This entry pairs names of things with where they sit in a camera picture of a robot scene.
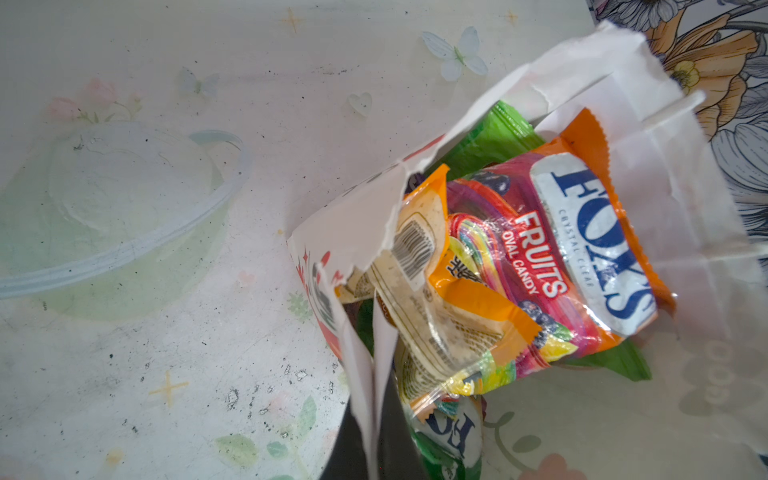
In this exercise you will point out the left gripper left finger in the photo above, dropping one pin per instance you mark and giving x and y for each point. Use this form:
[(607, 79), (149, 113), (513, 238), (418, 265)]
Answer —
[(347, 460)]

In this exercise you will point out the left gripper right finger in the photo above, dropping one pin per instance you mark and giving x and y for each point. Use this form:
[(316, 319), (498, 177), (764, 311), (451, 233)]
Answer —
[(399, 458)]

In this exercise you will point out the Fox's spring tea candy bag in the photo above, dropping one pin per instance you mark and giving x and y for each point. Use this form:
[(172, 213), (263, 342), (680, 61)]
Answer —
[(450, 439)]

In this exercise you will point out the small clear nut packet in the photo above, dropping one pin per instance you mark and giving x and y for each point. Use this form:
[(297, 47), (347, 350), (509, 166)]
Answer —
[(458, 337)]

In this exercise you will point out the Fox's red fruit candy bag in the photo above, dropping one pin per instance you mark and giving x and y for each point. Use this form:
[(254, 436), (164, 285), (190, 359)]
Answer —
[(546, 230)]

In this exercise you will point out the white paper bag red flower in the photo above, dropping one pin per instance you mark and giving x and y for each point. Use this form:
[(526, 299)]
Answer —
[(703, 415)]

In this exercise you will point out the green Lays chips bag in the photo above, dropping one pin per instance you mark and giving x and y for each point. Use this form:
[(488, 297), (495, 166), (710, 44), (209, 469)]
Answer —
[(500, 135)]

